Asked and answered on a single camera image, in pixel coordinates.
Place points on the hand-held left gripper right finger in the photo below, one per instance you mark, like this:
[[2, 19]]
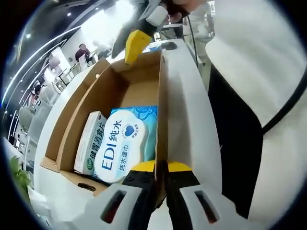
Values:
[[204, 208]]

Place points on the blue white wet wipes pack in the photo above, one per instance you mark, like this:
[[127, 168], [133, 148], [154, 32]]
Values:
[[120, 143]]

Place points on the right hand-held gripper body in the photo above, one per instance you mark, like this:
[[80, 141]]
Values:
[[157, 15]]

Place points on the person's black garment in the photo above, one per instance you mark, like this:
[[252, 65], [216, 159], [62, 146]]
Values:
[[235, 131]]

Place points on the white green medicine box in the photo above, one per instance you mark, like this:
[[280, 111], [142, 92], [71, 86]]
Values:
[[88, 143]]

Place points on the brown cardboard shoe box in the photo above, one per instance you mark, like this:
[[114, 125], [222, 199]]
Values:
[[134, 95]]

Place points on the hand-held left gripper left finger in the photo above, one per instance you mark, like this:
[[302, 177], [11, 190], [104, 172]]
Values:
[[108, 203]]

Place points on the person's right hand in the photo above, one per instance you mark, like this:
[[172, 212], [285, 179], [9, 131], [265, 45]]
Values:
[[192, 3]]

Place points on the black computer mouse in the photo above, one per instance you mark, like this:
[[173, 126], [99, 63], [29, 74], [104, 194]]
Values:
[[169, 45]]

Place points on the green plant in white pot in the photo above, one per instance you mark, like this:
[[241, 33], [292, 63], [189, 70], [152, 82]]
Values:
[[20, 172]]

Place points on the grey padded office chair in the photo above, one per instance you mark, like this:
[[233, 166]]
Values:
[[33, 119]]

